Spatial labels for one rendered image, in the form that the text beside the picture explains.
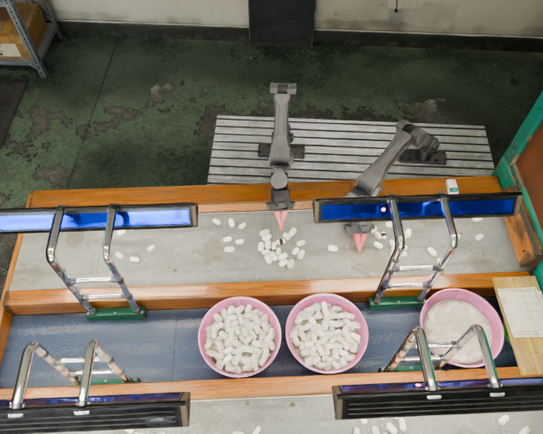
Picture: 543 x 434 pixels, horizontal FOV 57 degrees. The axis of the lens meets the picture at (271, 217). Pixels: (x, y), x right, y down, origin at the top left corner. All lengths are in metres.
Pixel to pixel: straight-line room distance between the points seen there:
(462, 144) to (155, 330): 1.50
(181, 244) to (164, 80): 1.88
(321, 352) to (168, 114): 2.08
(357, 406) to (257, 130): 1.35
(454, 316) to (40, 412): 1.26
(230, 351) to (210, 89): 2.14
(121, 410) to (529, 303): 1.31
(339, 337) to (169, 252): 0.67
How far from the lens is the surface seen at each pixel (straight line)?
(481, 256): 1.95
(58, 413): 1.33
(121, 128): 3.29
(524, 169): 2.02
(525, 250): 1.91
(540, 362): 1.82
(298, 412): 1.62
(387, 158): 1.76
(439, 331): 1.78
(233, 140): 2.21
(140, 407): 1.27
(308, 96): 3.37
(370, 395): 1.26
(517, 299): 1.87
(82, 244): 1.94
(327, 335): 1.69
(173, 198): 1.93
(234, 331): 1.69
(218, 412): 1.62
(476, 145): 2.36
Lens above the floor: 2.32
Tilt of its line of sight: 57 degrees down
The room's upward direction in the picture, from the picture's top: straight up
